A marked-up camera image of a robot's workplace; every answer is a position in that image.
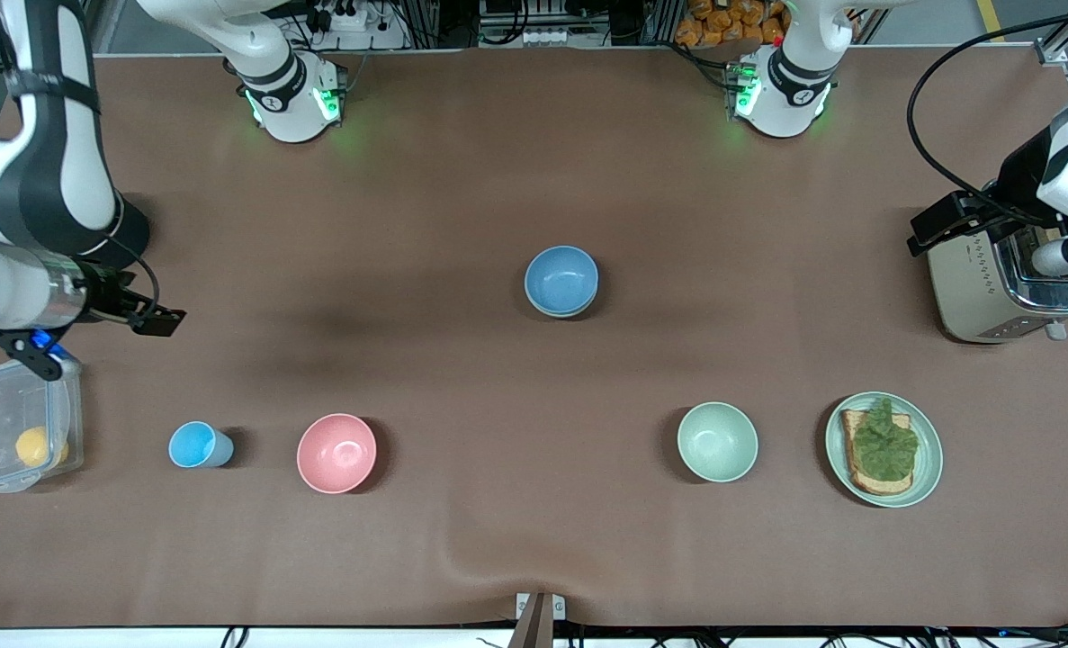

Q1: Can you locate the pink bowl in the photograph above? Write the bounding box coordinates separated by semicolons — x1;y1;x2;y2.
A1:
296;413;378;495

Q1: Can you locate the green plate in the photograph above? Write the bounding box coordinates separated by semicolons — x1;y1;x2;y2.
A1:
825;391;944;509

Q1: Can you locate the toast slice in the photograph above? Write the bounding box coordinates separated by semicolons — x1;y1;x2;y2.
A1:
839;409;914;497

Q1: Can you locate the blue bowl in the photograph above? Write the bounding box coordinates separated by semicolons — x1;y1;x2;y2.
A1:
525;246;600;316

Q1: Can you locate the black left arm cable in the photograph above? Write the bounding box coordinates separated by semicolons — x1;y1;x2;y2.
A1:
907;7;1068;226

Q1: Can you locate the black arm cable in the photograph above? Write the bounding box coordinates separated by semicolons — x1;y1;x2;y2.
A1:
106;236;161;316
907;7;1068;226

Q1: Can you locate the sage green bowl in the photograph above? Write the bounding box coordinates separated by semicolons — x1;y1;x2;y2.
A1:
526;288;599;320

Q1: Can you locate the white power strip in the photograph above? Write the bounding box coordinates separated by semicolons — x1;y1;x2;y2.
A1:
304;0;408;50

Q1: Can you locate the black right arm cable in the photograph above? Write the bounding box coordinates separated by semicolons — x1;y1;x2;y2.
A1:
106;236;161;316

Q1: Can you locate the yellow lemon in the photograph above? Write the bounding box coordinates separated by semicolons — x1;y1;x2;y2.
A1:
15;426;70;468

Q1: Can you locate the green lettuce leaf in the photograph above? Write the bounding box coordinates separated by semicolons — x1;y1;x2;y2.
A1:
848;397;920;482

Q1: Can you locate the pale green bowl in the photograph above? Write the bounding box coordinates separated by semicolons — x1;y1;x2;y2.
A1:
677;401;759;483

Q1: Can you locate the bag of orange buns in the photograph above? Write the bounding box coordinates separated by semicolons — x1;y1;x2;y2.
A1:
675;0;791;48

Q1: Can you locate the silver toaster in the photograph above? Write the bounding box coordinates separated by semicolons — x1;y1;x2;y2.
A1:
928;180;1068;345

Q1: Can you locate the blue cup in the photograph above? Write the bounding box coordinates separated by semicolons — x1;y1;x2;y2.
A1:
168;421;235;470

